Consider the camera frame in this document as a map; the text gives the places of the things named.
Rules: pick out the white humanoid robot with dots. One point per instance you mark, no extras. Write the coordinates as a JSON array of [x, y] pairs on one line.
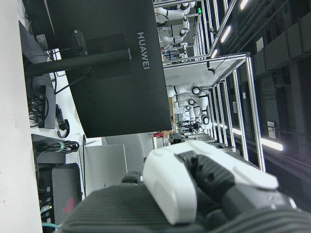
[[194, 106], [176, 21]]

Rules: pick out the black Huawei monitor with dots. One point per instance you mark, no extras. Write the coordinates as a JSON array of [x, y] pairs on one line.
[[114, 97]]

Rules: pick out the long ceiling light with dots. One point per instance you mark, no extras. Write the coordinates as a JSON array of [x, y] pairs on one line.
[[272, 144]]

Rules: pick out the black computer tower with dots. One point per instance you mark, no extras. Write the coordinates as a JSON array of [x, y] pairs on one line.
[[65, 191]]

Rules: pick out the black webcam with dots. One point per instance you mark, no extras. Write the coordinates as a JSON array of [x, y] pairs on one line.
[[78, 40]]

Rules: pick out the black docking hub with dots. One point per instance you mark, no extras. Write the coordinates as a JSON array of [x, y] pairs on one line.
[[47, 109]]

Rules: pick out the aluminium cell frame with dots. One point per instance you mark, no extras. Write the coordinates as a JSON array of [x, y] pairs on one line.
[[252, 109]]

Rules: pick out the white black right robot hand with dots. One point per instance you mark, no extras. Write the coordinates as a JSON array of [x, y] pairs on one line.
[[175, 184]]

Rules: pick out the silver flat case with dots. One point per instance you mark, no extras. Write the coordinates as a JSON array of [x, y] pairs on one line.
[[105, 167]]

